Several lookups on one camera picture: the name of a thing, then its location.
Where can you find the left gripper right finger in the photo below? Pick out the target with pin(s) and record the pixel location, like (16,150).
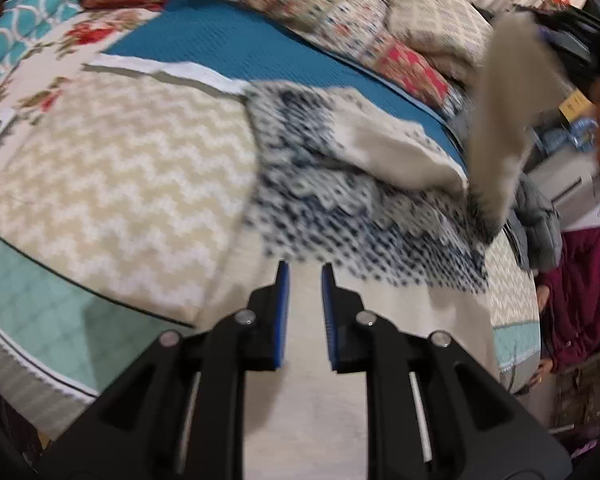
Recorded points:
(433,412)

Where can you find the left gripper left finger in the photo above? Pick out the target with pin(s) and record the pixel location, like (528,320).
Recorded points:
(177,412)

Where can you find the cream fleece patterned sweater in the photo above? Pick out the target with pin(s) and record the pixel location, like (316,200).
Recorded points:
(341,182)

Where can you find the person in maroon clothes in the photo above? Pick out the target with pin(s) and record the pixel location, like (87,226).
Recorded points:
(569,304)

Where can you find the cream patterned folded blanket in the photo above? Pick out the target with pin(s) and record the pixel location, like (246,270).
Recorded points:
(451,34)

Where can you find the grey puffer jacket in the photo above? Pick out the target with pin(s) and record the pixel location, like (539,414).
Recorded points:
(531,225)

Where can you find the patterned bedspread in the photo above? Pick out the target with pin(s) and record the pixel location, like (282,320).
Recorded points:
(115,216)

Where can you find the white floral sheet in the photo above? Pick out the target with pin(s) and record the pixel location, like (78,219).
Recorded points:
(33,86)

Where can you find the teal blue blanket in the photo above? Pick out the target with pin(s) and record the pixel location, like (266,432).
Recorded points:
(242,44)

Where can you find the teal white patterned pillow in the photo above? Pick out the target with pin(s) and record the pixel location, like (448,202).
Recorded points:
(25,21)

